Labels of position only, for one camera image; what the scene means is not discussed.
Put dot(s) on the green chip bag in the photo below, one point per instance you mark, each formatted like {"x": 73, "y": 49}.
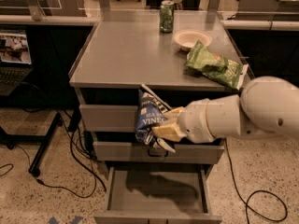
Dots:
{"x": 215, "y": 67}

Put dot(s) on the green soda can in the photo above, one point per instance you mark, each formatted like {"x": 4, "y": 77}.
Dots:
{"x": 166, "y": 16}

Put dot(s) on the bottom grey open drawer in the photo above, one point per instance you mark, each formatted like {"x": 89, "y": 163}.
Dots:
{"x": 157, "y": 194}

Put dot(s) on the top grey drawer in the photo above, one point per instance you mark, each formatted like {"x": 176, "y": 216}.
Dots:
{"x": 109, "y": 118}

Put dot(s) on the black laptop stand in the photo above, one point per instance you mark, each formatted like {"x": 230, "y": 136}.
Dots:
{"x": 11, "y": 140}

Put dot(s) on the blue chip bag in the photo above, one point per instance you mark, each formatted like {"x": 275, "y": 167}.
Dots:
{"x": 151, "y": 112}

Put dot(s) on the grey metal drawer cabinet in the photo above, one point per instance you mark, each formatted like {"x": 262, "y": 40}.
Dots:
{"x": 125, "y": 50}

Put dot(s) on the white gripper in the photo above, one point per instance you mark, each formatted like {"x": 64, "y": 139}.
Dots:
{"x": 193, "y": 120}

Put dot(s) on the white paper bowl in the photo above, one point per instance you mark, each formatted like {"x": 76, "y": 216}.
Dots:
{"x": 186, "y": 39}

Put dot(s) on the black laptop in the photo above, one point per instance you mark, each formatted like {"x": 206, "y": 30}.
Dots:
{"x": 15, "y": 59}

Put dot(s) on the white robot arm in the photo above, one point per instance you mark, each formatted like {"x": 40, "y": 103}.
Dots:
{"x": 268, "y": 107}

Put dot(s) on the middle grey drawer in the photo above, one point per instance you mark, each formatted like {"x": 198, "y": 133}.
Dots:
{"x": 209, "y": 153}

